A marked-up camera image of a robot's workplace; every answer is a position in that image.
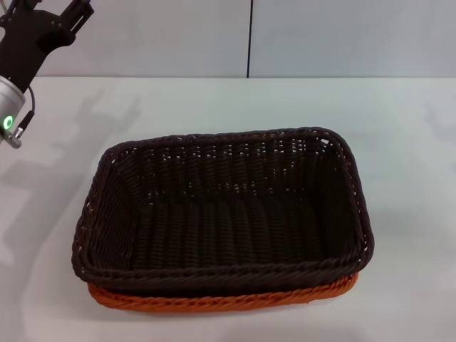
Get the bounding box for black cable with metal plug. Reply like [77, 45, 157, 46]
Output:
[4, 85, 37, 147]

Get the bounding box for dark brown woven basket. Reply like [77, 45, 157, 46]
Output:
[71, 126, 376, 299]

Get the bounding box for orange woven plastic basket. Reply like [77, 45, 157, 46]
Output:
[84, 272, 363, 315]

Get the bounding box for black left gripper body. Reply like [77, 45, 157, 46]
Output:
[0, 9, 76, 93]

